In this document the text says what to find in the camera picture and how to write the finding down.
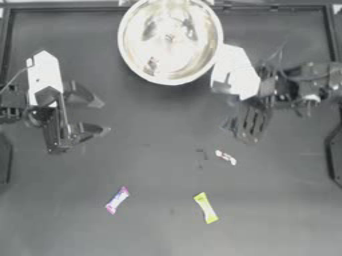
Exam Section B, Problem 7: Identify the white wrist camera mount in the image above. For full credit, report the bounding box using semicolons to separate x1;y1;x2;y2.
210;43;263;102
26;49;64;107

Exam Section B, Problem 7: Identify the steel bowl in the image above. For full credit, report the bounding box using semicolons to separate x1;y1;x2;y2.
117;0;226;87

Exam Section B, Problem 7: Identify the purple candy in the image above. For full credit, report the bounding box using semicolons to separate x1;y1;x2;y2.
104;185;131;216

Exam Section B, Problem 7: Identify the green candy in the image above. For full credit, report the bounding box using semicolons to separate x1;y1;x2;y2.
193;191;221;225

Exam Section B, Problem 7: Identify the red white candy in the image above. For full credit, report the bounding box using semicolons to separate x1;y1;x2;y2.
142;56;161;77
214;149;238;167

